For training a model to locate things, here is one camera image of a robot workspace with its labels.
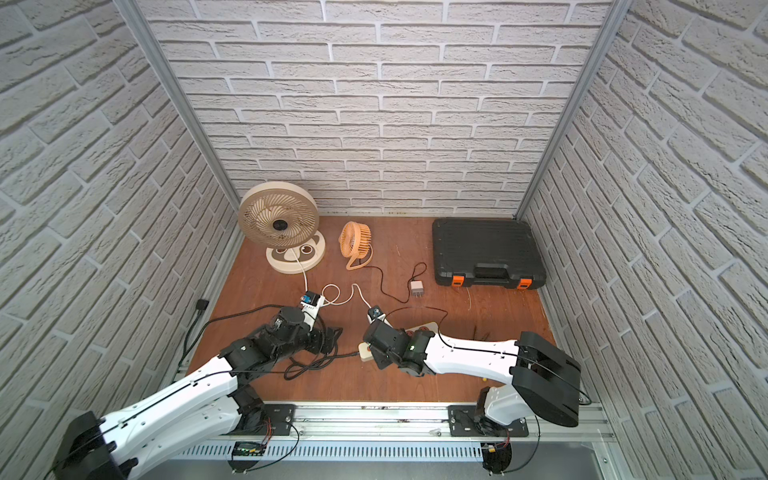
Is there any beige red power strip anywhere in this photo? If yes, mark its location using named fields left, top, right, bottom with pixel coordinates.
left=363, top=320, right=437, bottom=365

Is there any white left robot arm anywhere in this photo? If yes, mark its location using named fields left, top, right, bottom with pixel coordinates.
left=51, top=306, right=342, bottom=479

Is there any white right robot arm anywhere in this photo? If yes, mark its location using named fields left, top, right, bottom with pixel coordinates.
left=363, top=320, right=581, bottom=428

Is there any small orange desk fan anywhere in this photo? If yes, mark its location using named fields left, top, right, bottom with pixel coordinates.
left=338, top=221, right=373, bottom=271

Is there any beige raccoon desk fan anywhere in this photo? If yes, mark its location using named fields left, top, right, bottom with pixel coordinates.
left=238, top=181, right=326, bottom=275

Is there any black plastic tool case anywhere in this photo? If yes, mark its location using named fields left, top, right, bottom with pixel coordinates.
left=432, top=218, right=547, bottom=290

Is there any black power strip cable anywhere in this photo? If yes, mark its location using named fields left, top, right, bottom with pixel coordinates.
left=179, top=298, right=367, bottom=382

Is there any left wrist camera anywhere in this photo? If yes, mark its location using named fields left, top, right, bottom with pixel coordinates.
left=300, top=291, right=326, bottom=329

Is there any grey usb wall adapter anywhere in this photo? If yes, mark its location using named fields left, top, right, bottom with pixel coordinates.
left=409, top=280, right=425, bottom=297

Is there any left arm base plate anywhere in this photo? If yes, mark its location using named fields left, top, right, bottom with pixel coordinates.
left=230, top=403, right=296, bottom=437

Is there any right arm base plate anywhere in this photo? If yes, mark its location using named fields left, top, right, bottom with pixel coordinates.
left=447, top=404, right=529, bottom=438

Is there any black orange-fan cable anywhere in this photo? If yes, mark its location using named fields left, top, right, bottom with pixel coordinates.
left=359, top=261, right=429, bottom=305

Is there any aluminium front rail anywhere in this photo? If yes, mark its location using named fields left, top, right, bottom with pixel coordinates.
left=119, top=399, right=619, bottom=463

